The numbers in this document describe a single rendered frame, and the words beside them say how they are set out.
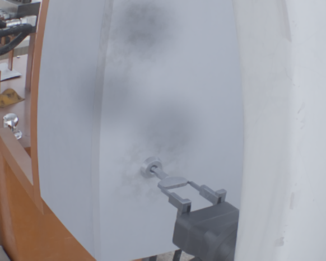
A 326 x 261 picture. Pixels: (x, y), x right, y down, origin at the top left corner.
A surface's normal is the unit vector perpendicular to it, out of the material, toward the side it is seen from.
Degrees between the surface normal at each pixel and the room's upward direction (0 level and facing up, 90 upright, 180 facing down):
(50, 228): 90
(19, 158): 0
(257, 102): 93
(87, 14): 90
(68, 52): 90
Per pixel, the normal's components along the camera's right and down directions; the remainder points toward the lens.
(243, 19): -0.84, 0.18
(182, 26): 0.53, 0.35
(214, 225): 0.11, -0.91
